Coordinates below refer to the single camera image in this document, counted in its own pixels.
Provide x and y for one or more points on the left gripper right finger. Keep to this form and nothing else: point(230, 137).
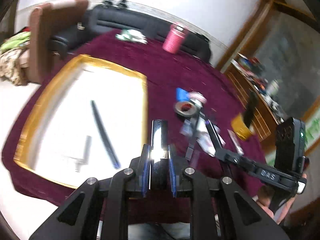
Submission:
point(178, 181)

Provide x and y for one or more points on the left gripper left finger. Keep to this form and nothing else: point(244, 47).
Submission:
point(139, 184)

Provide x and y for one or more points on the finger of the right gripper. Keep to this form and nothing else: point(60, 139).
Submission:
point(221, 153)

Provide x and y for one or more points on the long black pen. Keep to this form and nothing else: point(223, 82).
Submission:
point(104, 137)

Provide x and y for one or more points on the black tape roll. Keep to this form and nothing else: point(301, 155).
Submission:
point(185, 109)

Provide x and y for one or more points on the blue battery pack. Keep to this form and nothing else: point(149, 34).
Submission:
point(182, 95)

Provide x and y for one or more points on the white charger plug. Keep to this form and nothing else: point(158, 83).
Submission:
point(81, 153)

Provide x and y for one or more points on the person's right hand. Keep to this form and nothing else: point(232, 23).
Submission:
point(279, 210)

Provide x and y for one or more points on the yellow tape roll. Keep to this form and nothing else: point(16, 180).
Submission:
point(240, 129)

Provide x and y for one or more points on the dark red table cloth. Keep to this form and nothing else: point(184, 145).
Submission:
point(165, 72)

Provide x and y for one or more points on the white tray with yellow tape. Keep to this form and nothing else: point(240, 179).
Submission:
point(62, 117)

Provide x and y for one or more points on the wooden shelf cabinet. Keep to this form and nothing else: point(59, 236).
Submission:
point(283, 90)

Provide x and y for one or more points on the pink knitted bottle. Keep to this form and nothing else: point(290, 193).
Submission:
point(175, 38)

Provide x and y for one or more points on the white and green cloth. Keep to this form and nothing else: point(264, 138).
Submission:
point(131, 35)

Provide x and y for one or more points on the black leather sofa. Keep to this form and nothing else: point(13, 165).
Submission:
point(102, 19)

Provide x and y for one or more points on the green and patterned blankets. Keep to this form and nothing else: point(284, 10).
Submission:
point(11, 51)

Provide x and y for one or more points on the brown armchair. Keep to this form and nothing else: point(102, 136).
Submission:
point(45, 20)

